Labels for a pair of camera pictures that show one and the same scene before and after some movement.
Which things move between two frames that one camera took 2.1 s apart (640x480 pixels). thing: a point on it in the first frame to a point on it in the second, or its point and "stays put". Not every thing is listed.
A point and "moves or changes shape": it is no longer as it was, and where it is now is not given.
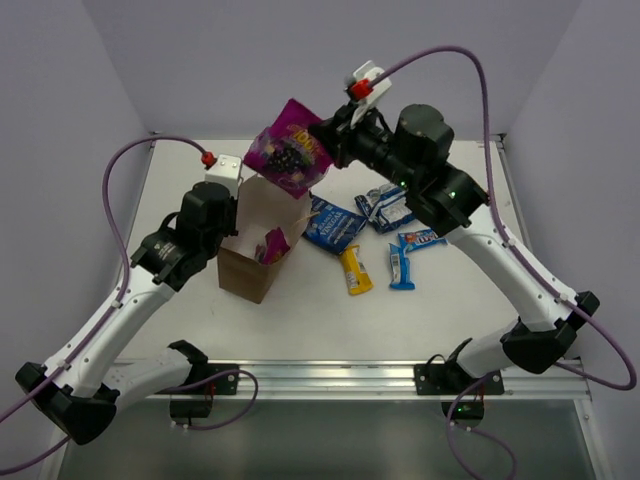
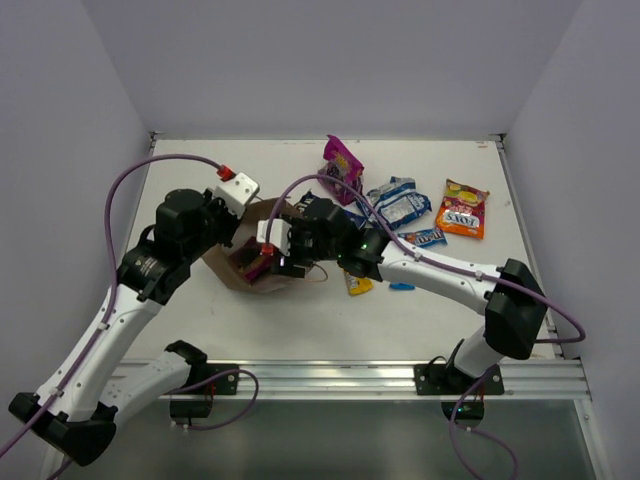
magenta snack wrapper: (287, 155) to (341, 164)
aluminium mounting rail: (291, 379) stays put
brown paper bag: (271, 224) moves or changes shape
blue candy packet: (414, 238) stays put
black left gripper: (228, 220) stays put
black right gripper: (339, 137) to (284, 263)
